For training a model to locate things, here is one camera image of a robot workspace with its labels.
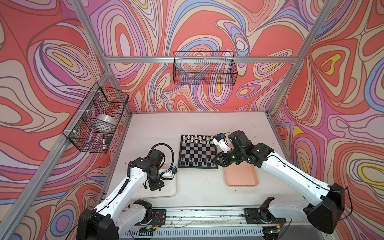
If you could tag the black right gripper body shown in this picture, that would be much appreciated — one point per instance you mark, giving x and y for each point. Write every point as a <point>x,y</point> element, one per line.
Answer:
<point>231,156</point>

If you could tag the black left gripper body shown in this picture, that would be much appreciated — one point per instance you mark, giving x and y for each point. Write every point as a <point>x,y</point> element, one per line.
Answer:
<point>155,182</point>

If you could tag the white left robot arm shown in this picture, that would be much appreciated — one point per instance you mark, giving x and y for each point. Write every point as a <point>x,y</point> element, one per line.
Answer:
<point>108,220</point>

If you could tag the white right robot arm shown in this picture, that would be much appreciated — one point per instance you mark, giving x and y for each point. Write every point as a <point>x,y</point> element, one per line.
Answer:
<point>322,205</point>

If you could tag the white plastic tray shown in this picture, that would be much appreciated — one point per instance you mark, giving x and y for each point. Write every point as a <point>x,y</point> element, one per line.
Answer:
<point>169,190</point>

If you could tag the pink plastic tray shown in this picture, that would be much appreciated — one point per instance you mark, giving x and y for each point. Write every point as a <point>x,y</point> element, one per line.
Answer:
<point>242,175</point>

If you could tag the black and grey chessboard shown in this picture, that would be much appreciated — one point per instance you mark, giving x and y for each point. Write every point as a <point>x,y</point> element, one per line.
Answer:
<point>197,152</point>

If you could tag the silver tape roll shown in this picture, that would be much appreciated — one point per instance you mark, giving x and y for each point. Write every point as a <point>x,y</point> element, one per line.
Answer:
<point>103,120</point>

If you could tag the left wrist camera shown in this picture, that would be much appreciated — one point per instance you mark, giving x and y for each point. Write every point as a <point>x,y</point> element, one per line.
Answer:
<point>168,175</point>

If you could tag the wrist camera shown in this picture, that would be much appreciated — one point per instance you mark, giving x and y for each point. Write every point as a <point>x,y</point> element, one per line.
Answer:
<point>220,140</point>
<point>168,175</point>

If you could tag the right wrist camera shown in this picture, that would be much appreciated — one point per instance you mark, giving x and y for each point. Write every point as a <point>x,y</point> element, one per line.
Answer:
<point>220,140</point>

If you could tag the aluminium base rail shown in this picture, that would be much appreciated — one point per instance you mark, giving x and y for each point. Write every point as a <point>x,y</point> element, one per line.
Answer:
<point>219,216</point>

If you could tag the black wire basket left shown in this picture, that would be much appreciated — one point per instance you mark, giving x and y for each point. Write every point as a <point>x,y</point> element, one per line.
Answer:
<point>82,132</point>

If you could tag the black wire basket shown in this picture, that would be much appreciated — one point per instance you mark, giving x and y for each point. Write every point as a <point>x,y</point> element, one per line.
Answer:
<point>82,132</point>
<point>204,68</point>

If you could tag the black wire basket back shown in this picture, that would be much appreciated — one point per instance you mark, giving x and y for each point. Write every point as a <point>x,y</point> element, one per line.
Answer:
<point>204,68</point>

